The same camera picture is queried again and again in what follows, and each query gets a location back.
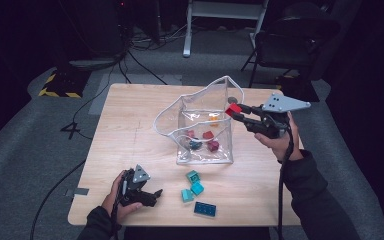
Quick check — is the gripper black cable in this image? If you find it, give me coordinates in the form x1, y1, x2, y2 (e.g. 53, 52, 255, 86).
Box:
276, 128, 296, 240
109, 179, 128, 240

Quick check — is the green studded building block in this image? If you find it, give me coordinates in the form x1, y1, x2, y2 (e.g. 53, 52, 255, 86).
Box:
185, 169, 201, 184

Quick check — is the black chair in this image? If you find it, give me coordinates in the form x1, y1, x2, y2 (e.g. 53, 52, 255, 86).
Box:
240, 13, 343, 88

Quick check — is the thin black floor cable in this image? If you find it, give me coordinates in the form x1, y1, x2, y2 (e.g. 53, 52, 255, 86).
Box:
59, 63, 116, 141

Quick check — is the dark equipment case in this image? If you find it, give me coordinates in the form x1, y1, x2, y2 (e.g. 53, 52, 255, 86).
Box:
58, 0, 129, 69

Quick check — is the teal sloped building block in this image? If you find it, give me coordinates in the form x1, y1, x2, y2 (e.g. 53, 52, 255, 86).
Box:
180, 188, 195, 204

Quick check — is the clear plastic bag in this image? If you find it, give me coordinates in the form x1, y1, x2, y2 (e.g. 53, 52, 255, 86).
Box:
152, 75, 246, 166

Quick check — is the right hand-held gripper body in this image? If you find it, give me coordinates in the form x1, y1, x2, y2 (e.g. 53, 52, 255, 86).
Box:
251, 92, 312, 140

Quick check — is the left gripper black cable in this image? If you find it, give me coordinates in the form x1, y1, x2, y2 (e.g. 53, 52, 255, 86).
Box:
109, 179, 128, 240

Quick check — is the cyan building block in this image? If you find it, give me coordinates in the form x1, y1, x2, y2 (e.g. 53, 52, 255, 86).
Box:
190, 181, 205, 197

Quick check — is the long dark blue brick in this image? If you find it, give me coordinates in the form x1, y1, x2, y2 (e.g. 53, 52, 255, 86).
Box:
193, 201, 218, 218

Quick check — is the white desk frame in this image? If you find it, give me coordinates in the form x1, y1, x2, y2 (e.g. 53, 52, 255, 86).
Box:
182, 0, 270, 58

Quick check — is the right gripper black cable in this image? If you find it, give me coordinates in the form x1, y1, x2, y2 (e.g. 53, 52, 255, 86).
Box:
276, 128, 296, 240

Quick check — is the black yellow striped base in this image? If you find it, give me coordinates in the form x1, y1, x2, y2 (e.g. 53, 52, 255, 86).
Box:
38, 68, 92, 99
274, 73, 321, 103

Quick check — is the thick black floor cable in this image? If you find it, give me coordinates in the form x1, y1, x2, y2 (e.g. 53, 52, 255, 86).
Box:
29, 159, 88, 240

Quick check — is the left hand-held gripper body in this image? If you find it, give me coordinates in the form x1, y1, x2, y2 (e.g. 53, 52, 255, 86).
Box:
117, 164, 155, 207

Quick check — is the person's left hand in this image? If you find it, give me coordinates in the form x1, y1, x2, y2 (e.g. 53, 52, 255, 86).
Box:
100, 170, 144, 224

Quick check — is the person's right hand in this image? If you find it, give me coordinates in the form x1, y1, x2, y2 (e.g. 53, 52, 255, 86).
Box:
254, 111, 305, 164

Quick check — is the tangle of floor cables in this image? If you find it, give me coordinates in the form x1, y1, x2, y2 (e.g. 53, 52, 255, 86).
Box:
129, 19, 191, 52

